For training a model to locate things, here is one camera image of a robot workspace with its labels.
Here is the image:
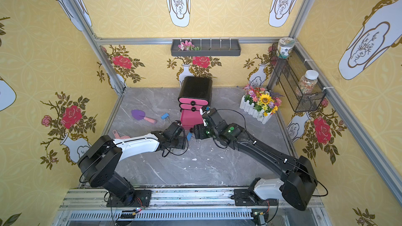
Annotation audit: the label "blue binder clip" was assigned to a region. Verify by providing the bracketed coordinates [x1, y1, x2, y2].
[161, 113, 170, 121]
[186, 132, 193, 141]

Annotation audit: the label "black pink drawer cabinet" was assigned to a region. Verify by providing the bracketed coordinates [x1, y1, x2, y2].
[178, 76, 213, 130]

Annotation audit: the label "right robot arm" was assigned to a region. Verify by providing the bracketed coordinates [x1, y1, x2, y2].
[190, 108, 319, 211]

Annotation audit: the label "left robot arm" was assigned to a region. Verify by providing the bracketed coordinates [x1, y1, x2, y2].
[77, 121, 188, 207]

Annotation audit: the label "purple pink toy shovel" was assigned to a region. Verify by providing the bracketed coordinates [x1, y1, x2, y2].
[131, 109, 157, 124]

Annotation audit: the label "flower box white fence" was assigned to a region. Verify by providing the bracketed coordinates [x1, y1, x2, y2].
[240, 84, 282, 124]

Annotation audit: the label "pink flowers in tray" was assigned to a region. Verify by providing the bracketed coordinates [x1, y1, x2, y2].
[178, 40, 201, 51]

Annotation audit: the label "jar with white lid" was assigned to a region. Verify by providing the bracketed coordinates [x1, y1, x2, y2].
[296, 70, 319, 97]

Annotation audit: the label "jar with green label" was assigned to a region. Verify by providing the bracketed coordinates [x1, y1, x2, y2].
[276, 37, 296, 59]

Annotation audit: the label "grey wall shelf tray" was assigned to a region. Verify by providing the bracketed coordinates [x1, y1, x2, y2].
[171, 38, 241, 57]

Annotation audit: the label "black wire basket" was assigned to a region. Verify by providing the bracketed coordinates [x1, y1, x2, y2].
[268, 43, 326, 112]

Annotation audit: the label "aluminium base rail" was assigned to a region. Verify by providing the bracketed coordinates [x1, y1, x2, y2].
[52, 187, 331, 226]

